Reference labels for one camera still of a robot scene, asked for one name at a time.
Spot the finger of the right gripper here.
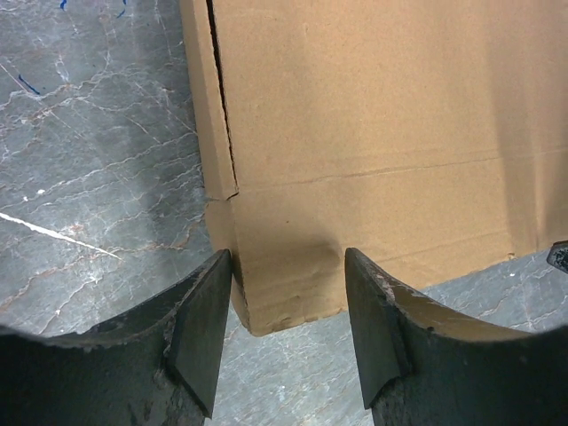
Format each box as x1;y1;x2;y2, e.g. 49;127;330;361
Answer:
547;241;568;271

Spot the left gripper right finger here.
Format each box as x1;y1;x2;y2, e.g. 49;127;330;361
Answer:
344;248;567;425

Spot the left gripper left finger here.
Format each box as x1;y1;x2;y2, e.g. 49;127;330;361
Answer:
1;249;232;425

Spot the brown cardboard box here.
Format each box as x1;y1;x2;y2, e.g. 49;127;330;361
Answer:
180;1;567;336

